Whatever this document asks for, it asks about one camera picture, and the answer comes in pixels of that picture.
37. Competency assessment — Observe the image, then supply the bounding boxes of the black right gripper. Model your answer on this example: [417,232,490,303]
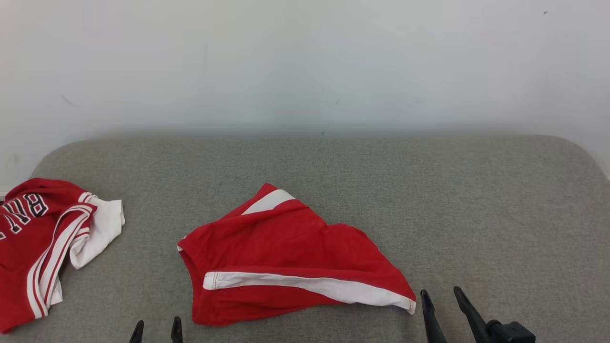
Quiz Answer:
[419,286,537,343]

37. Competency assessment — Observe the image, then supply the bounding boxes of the red basketball jersey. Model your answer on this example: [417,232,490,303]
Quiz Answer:
[0,178,125,334]

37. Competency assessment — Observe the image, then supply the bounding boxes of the grey fabric sofa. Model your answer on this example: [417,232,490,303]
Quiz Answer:
[0,135,610,343]

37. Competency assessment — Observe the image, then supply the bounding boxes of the red shorts with white stripes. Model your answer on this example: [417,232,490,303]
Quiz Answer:
[177,183,417,327]

